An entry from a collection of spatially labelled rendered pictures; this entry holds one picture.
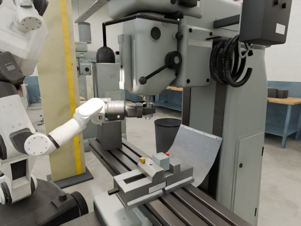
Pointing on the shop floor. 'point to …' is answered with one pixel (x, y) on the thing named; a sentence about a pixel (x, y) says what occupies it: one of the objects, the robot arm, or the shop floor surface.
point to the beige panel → (61, 93)
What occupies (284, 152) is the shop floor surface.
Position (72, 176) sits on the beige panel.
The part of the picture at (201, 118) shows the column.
